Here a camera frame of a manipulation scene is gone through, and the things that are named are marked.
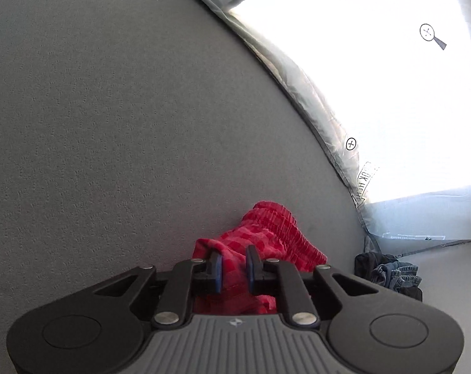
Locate red checked shorts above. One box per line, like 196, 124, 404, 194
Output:
191, 200, 329, 316

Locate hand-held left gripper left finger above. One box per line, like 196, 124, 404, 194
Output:
91, 250, 224, 328

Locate dark grey crumpled garment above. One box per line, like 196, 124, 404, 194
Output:
370, 261, 423, 293

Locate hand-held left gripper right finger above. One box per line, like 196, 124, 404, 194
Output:
245, 245, 380, 327

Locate printed white sheet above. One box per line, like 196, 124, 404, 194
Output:
161, 0, 471, 248

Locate folded black garment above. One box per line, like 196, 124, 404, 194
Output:
354, 252, 398, 283

